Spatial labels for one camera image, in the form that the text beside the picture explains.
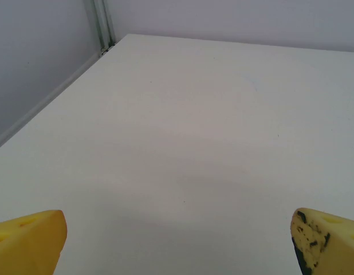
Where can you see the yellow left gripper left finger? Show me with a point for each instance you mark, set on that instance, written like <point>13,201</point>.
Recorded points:
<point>25,246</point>

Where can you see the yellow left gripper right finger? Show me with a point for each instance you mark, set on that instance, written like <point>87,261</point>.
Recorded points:
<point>331,246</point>

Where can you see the aluminium side frame rail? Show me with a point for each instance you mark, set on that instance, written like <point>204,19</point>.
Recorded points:
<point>45,100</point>

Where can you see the aluminium frame post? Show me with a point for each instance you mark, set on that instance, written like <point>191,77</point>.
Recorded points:
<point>104,23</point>

